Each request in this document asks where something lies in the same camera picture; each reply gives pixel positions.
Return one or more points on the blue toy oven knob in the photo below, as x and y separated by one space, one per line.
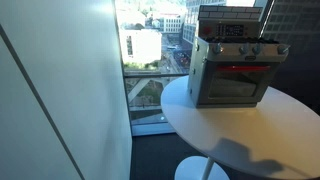
244 49
257 49
217 48

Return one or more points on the grey toy oven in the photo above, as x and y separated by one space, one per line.
199 83

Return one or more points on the black oven keypad panel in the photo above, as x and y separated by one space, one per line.
230 30

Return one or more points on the black stove top grate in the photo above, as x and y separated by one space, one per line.
240 39

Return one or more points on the white table pedestal base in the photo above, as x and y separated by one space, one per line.
190 170

